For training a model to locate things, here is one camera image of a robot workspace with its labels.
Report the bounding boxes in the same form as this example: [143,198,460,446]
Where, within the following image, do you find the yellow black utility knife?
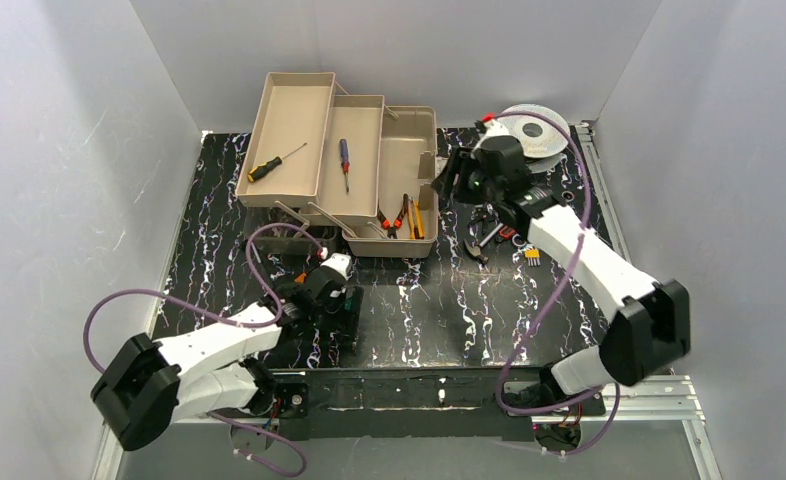
[408,197,425,240]

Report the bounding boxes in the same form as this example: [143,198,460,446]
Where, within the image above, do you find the orange black pliers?
[375,193,411,240]

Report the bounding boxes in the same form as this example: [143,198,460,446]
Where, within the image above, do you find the blue red screwdriver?
[338,138,350,194]

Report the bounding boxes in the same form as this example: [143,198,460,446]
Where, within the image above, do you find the translucent brown beige tool box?
[235,72,439,259]

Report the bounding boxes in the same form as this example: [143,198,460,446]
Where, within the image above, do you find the yellow black screwdriver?
[247,142,307,183]

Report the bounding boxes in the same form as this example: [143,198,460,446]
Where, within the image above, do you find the red black cutter tool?
[497,226,516,242]

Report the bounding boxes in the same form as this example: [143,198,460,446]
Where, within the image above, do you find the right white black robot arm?
[432,135,691,400]

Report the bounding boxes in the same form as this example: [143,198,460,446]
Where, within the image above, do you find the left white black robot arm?
[90,267,364,451]

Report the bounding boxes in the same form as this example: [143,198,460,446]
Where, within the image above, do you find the white filament spool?
[498,103,569,173]

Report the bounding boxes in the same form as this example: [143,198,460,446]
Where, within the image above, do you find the yellow hex key set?
[523,246,541,267]

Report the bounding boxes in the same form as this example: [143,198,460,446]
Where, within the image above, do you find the black marbled table mat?
[164,133,607,368]

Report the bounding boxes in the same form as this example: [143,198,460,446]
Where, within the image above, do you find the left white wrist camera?
[321,253,353,281]

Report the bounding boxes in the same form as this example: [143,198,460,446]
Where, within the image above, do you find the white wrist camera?
[475,113,510,145]
[321,253,353,281]

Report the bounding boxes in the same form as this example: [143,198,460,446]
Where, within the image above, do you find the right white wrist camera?
[475,113,510,145]

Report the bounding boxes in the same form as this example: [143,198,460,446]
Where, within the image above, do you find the black wire stripper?
[468,204,497,236]

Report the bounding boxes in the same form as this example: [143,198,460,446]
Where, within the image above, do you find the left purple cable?
[82,222,328,478]

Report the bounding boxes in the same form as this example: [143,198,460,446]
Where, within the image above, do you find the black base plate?
[209,367,606,444]

